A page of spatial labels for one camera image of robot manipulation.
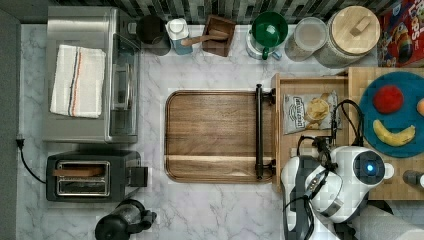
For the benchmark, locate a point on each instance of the white striped dish towel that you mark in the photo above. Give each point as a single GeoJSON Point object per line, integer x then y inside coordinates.
{"type": "Point", "coordinates": [78, 82]}

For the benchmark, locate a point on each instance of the red apple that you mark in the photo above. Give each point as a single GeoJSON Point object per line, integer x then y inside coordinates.
{"type": "Point", "coordinates": [388, 99]}

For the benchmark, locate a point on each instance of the blue round plate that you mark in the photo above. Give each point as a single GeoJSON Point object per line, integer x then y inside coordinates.
{"type": "Point", "coordinates": [411, 86]}

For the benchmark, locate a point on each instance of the butcher block board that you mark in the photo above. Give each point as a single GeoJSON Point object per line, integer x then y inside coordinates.
{"type": "Point", "coordinates": [395, 188]}

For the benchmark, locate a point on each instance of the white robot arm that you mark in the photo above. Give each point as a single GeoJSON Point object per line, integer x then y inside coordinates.
{"type": "Point", "coordinates": [321, 200]}

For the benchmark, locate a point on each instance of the dark wooden cutting board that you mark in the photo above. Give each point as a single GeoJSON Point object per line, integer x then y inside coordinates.
{"type": "Point", "coordinates": [210, 137]}

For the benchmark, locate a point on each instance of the jar with wooden lid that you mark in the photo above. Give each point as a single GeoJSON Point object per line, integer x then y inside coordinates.
{"type": "Point", "coordinates": [352, 33]}

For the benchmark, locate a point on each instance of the light wooden drawer tray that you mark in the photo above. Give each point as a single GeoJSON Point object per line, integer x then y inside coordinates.
{"type": "Point", "coordinates": [282, 144]}

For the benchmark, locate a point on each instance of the colourful cereal box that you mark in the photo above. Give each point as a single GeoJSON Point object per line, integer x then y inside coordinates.
{"type": "Point", "coordinates": [402, 37]}

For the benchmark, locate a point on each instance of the yellow banana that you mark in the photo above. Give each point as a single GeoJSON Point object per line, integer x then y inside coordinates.
{"type": "Point", "coordinates": [393, 139]}

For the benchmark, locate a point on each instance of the paper towel roll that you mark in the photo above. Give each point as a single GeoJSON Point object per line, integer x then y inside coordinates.
{"type": "Point", "coordinates": [399, 229]}

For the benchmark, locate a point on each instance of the stainless steel toaster oven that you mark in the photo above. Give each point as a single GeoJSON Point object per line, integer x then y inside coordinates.
{"type": "Point", "coordinates": [111, 30]}

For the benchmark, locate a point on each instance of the dark grey cup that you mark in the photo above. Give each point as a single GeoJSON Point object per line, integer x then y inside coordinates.
{"type": "Point", "coordinates": [151, 30]}

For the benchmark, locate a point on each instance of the orange fruit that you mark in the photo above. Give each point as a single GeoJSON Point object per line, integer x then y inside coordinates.
{"type": "Point", "coordinates": [420, 107]}

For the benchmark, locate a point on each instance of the wooden spoon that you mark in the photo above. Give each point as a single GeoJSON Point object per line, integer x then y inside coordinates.
{"type": "Point", "coordinates": [203, 38]}

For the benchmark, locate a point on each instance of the bag of potato chips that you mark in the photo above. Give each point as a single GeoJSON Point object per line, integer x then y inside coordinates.
{"type": "Point", "coordinates": [308, 111]}

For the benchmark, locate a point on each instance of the green mug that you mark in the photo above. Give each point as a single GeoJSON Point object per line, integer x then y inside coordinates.
{"type": "Point", "coordinates": [268, 31]}

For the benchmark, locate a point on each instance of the black paper towel holder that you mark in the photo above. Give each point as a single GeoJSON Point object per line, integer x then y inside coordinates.
{"type": "Point", "coordinates": [383, 204]}

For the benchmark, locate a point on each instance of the black drawer handle bar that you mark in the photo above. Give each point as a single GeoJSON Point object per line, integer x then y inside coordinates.
{"type": "Point", "coordinates": [259, 164]}

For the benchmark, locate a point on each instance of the dark grey shaker bottle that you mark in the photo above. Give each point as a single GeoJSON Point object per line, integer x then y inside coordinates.
{"type": "Point", "coordinates": [414, 178]}

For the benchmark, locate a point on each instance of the stick of butter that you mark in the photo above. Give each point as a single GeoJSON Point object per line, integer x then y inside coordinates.
{"type": "Point", "coordinates": [304, 151]}

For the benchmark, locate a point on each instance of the clear glass jar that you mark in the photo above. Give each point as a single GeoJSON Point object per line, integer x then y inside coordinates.
{"type": "Point", "coordinates": [309, 35]}

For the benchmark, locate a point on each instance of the black two-slot toaster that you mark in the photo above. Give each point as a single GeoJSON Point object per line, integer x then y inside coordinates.
{"type": "Point", "coordinates": [94, 176]}

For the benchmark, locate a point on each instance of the blue bottle white cap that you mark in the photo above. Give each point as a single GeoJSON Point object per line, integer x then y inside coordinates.
{"type": "Point", "coordinates": [389, 171]}

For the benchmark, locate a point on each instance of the brown wooden box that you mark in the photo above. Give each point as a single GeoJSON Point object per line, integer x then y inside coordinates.
{"type": "Point", "coordinates": [222, 32]}

